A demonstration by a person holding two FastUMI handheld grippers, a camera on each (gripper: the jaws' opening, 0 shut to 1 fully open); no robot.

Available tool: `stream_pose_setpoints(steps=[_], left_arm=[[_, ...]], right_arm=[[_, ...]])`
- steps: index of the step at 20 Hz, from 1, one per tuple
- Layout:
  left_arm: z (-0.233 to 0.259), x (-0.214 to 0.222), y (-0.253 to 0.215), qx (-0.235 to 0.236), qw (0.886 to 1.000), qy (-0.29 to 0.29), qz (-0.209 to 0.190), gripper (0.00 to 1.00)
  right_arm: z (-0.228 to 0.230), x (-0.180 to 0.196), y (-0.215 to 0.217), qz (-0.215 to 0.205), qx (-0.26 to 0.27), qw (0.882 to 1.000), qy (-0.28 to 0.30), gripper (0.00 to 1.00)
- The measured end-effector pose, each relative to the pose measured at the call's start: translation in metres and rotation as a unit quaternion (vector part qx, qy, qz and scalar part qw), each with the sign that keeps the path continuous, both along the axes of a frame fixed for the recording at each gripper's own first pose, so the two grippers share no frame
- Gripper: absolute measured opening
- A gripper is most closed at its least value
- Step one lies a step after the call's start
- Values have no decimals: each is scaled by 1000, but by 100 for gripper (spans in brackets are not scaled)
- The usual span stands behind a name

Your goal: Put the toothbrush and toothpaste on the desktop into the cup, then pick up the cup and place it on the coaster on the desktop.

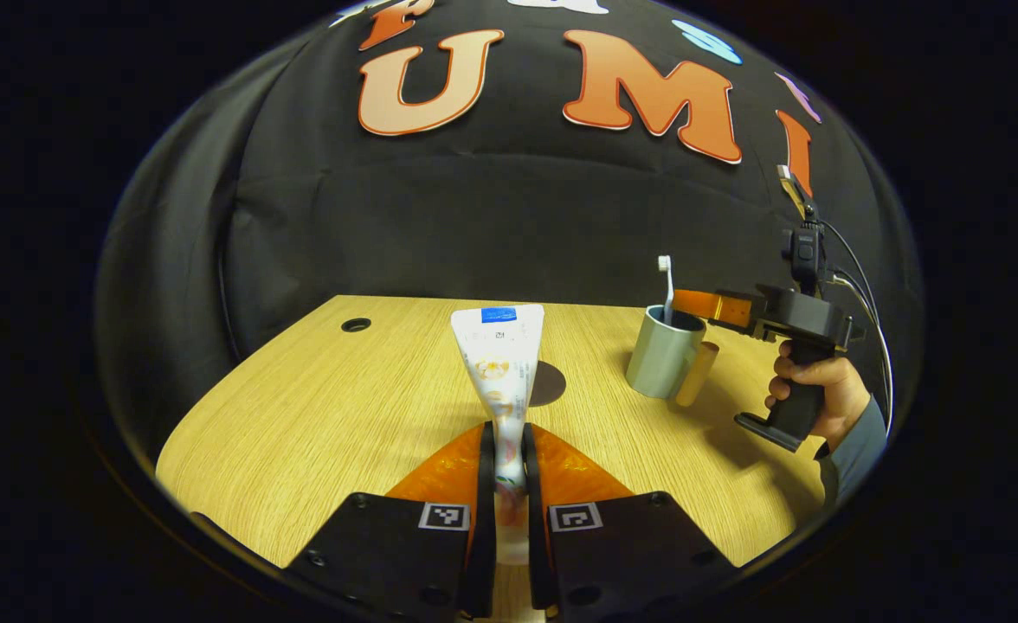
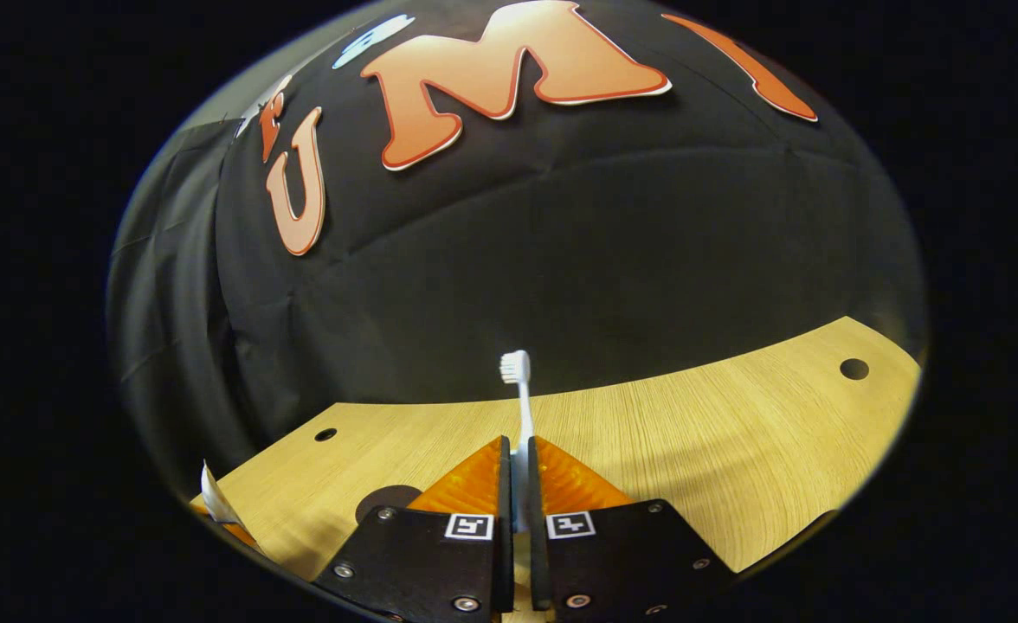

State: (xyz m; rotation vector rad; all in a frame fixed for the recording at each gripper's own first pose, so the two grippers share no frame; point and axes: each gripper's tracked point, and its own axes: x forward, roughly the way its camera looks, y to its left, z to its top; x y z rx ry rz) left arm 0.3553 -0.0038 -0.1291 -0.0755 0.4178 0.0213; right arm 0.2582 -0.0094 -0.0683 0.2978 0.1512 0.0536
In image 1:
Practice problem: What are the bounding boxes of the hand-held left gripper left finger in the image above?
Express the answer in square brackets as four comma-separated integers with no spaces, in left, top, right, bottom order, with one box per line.
[284,421,497,620]

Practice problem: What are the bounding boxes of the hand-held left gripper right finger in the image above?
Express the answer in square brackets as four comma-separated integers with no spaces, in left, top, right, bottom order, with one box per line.
[522,424,739,622]

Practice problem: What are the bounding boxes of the white toothbrush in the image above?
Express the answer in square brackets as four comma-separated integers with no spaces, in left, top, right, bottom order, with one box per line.
[657,255,676,325]

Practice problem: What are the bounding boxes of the pale blue cup wooden handle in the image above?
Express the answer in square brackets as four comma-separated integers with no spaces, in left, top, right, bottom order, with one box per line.
[626,305,720,408]

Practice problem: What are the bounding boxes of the dark brown round coaster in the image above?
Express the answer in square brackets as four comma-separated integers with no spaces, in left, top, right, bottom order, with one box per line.
[528,362,567,408]

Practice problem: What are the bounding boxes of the white toothpaste tube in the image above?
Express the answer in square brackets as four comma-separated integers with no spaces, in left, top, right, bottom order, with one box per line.
[450,305,546,565]

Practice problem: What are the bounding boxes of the black backdrop cloth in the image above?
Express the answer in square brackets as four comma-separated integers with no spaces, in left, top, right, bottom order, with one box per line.
[93,0,921,485]

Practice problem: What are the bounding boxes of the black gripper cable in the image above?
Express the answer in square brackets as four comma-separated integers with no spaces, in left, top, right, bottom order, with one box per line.
[821,221,895,434]

